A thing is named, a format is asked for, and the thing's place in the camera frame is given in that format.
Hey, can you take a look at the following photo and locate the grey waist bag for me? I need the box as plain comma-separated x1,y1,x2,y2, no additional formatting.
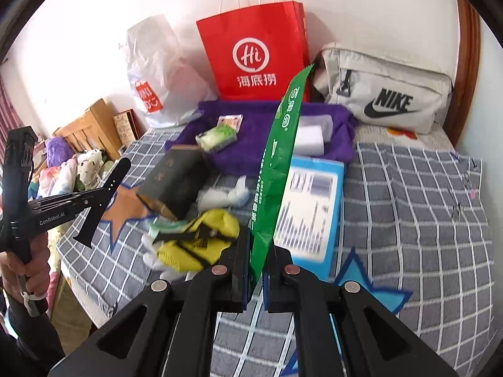
312,43,452,134

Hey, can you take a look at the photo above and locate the person's left hand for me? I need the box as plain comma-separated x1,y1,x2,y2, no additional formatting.
0,236,53,301

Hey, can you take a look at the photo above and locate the wooden headboard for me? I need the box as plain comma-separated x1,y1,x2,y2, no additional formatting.
53,98,122,161

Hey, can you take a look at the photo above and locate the brown wooden door frame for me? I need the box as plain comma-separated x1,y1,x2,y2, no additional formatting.
444,0,482,148

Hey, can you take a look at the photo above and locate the patterned hardcover book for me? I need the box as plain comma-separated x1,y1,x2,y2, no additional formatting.
113,110,148,146

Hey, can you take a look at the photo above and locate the purple towel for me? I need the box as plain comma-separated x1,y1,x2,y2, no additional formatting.
165,100,358,177

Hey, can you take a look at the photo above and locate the colourful printed quilt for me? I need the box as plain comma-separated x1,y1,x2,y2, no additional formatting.
27,153,79,201

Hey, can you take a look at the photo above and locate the white black-spotted pillow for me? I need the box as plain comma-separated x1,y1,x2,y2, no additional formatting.
75,149,108,189

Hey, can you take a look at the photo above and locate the person's left forearm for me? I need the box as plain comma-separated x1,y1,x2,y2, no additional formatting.
0,283,65,377

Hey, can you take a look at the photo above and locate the light green wipes pack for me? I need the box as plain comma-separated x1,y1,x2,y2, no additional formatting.
196,123,238,152

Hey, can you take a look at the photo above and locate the dark green packet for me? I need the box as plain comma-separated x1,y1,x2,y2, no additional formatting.
247,65,315,299

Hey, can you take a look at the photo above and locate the grey checked bed sheet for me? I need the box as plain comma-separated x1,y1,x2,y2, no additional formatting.
55,128,496,377

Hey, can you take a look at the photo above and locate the yellow mesh pouch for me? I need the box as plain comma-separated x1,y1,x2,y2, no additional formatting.
153,209,240,273

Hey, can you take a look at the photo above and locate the white tissue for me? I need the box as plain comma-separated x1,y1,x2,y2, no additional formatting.
196,177,250,209

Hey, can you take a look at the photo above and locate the blue tissue pack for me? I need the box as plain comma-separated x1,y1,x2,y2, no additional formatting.
273,155,346,279

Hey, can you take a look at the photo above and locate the purple plush toy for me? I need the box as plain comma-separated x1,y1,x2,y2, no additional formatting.
45,137,73,167

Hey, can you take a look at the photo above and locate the pink striped curtain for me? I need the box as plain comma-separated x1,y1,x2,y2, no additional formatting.
0,74,24,158

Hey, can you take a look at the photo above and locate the white plastic shopping bag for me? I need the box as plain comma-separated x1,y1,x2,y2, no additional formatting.
126,14,217,128

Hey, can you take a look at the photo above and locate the dark green tea tin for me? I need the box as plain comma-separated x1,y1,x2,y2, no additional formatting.
135,145,209,221

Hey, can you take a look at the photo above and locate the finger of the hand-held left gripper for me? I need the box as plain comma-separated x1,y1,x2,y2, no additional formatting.
96,159,132,202
73,189,119,250

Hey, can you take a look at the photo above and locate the pale green cloth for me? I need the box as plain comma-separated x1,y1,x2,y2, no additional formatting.
149,220,189,237

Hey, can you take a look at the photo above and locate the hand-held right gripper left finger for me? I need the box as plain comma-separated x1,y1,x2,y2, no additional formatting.
47,224,252,377

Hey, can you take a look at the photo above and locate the red paper shopping bag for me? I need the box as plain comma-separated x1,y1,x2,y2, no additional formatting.
196,0,311,103

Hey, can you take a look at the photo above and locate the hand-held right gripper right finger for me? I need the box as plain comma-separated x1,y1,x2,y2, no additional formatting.
263,245,460,377

